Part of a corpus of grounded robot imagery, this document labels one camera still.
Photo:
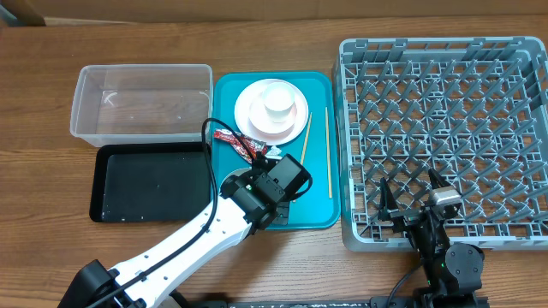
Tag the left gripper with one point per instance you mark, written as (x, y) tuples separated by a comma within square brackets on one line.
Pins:
[(283, 210)]

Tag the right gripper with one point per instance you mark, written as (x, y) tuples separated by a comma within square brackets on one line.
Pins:
[(407, 218)]

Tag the white tissue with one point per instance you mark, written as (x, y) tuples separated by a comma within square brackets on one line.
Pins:
[(274, 153)]

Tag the red snack wrapper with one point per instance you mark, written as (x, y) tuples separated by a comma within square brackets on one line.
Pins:
[(246, 147)]

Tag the white paper cup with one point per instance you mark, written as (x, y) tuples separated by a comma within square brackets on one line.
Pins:
[(278, 99)]

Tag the grey bowl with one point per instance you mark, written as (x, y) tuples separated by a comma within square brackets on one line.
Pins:
[(236, 172)]

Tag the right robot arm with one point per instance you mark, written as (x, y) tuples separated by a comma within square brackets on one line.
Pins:
[(453, 271)]

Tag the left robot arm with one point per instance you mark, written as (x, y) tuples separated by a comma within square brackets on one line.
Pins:
[(244, 203)]

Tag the grey dishwasher rack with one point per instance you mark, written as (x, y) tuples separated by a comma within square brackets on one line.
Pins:
[(474, 109)]

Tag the black waste tray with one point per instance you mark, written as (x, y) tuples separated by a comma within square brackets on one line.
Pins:
[(150, 182)]

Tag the right wooden chopstick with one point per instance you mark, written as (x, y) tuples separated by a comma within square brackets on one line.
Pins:
[(328, 153)]

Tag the wooden chopstick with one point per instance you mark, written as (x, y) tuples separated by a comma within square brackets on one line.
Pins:
[(304, 149), (328, 153)]

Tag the teal serving tray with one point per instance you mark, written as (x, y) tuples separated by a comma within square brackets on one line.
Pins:
[(314, 209)]

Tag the small pink plate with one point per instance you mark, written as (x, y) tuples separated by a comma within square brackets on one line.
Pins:
[(259, 118)]

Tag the large pink plate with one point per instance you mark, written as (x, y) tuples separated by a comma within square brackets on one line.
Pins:
[(244, 101)]

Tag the left wooden chopstick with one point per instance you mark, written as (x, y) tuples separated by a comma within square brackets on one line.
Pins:
[(304, 149)]

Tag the clear plastic bin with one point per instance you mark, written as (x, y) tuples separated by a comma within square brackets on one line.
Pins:
[(141, 103)]

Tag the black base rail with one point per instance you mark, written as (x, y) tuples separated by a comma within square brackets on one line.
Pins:
[(374, 302)]

